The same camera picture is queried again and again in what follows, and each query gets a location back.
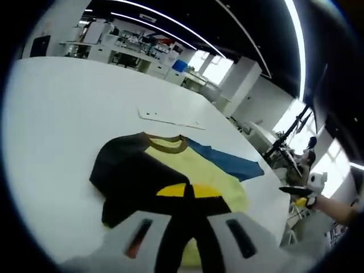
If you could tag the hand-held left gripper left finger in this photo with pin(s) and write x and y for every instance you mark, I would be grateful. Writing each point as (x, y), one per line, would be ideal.
(148, 239)

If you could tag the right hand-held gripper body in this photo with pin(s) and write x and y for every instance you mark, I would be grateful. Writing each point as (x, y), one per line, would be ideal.
(318, 183)

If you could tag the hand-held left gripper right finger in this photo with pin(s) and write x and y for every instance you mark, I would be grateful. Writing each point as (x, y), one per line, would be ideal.
(227, 239)

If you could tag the yellow blue black garment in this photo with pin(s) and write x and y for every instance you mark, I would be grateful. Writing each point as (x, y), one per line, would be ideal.
(182, 162)

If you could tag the white template board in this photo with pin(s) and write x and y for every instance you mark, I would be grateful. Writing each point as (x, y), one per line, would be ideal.
(170, 120)

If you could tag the person's grey trousers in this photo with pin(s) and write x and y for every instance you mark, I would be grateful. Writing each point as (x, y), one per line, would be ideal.
(310, 236)

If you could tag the black metal rig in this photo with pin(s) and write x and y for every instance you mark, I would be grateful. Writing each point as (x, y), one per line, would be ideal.
(277, 148)

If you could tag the white side desk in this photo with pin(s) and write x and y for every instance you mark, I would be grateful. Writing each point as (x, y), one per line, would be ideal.
(257, 135)

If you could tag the white square pillar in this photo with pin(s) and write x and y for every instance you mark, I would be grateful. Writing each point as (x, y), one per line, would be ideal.
(57, 22)
(241, 85)

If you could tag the curved ceiling strip light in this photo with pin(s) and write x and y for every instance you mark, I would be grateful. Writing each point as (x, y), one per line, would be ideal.
(302, 57)

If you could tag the blue storage bin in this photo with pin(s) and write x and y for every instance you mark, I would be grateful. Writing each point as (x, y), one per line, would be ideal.
(179, 66)

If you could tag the long ceiling strip light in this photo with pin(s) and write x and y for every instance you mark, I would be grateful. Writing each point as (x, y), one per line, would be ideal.
(199, 44)
(199, 31)

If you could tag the white lab workbench row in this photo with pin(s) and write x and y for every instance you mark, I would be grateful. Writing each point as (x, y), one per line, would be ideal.
(99, 52)

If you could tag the black cabinet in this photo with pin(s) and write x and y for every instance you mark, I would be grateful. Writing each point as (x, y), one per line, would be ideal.
(39, 46)

